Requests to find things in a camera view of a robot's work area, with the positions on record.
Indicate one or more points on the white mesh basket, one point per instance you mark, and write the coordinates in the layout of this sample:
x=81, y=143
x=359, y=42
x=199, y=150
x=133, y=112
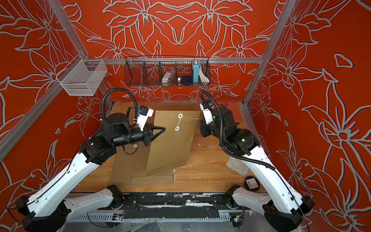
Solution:
x=83, y=78

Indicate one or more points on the white grey work glove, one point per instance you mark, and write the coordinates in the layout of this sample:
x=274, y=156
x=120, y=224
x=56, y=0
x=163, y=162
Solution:
x=238, y=166

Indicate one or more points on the black wire basket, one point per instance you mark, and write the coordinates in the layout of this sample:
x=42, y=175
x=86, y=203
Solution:
x=149, y=71

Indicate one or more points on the dark blue round object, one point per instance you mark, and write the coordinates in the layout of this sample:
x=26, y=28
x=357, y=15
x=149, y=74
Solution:
x=186, y=80

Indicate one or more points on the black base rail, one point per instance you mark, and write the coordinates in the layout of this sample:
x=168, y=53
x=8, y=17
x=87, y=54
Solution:
x=176, y=205

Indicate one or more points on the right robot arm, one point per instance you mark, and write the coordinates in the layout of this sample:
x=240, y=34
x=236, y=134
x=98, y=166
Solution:
x=283, y=207

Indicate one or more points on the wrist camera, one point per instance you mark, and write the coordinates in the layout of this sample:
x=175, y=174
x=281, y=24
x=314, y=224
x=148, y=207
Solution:
x=143, y=114
x=206, y=108

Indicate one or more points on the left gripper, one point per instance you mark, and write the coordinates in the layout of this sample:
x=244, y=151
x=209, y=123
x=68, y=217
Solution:
x=148, y=134

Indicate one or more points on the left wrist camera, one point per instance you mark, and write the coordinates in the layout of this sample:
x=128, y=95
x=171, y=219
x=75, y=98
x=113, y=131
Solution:
x=143, y=114

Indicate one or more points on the red plastic tool case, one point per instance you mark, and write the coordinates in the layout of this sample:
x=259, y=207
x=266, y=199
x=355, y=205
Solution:
x=235, y=108

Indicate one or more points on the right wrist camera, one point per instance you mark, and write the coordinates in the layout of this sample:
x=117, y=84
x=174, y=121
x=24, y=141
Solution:
x=206, y=108

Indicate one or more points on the kraft file bag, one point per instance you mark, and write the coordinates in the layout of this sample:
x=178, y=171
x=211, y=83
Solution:
x=139, y=174
x=171, y=149
x=126, y=166

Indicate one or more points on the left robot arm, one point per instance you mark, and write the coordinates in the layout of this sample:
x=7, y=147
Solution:
x=49, y=209

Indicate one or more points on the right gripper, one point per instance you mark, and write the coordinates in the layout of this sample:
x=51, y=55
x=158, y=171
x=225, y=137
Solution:
x=204, y=132

